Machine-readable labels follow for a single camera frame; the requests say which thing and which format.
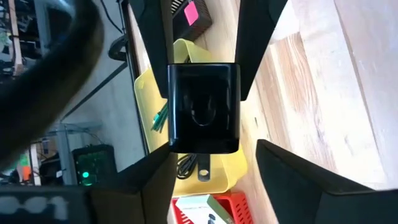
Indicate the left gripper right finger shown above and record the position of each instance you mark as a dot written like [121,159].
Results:
[311,202]

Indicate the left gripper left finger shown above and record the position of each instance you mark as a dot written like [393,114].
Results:
[158,186]

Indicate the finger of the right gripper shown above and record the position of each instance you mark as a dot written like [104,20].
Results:
[258,37]
[155,31]

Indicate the pink cube charger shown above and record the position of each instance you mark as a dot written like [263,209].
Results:
[191,12]

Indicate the green white Acer box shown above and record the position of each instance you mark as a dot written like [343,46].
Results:
[196,211]

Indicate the black cube charger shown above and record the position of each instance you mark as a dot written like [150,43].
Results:
[202,109]

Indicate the yellow translucent plastic bin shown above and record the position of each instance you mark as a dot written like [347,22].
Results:
[149,93]

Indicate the black plastic basket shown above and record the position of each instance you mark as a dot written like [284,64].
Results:
[202,25]

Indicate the red plastic basket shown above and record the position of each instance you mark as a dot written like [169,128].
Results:
[242,208]

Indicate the black box with green light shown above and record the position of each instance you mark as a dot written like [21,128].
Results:
[93,161]

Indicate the grey metal table leg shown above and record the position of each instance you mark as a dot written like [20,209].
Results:
[63,149]

